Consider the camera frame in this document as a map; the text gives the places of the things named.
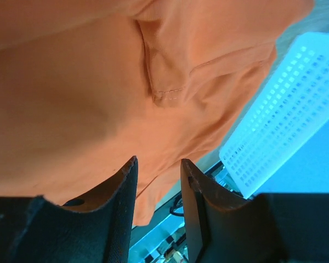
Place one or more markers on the orange t shirt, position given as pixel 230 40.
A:
pixel 86 85

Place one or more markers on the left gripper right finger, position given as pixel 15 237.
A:
pixel 273 227

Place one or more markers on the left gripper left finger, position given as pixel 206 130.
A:
pixel 93 227

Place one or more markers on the white plastic basket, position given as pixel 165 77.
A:
pixel 290 109

